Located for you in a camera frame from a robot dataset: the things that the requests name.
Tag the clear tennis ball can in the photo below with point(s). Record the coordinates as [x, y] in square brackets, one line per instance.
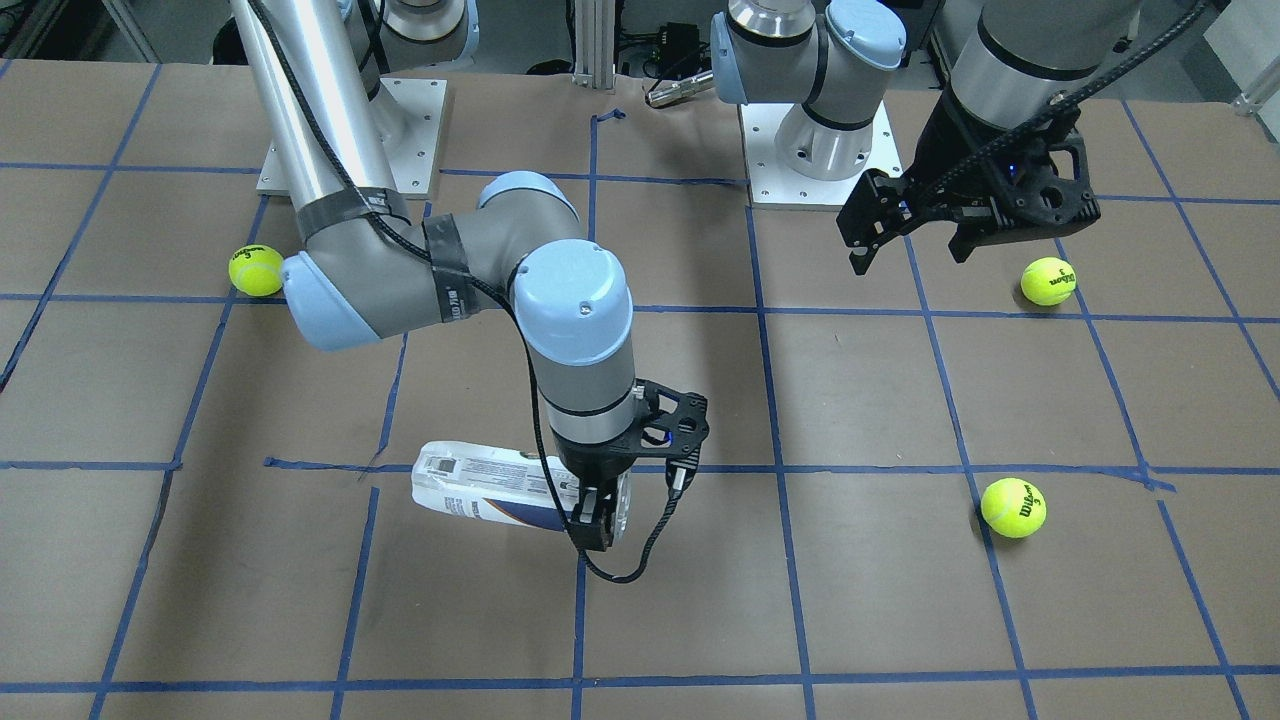
[485, 483]

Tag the tennis ball centre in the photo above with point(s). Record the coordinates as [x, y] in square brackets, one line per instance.
[1013, 508]
[1048, 282]

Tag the tennis ball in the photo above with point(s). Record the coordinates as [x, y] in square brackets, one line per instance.
[1013, 508]
[256, 270]
[1048, 282]

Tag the tennis ball far middle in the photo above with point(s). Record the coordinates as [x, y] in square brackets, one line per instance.
[256, 270]

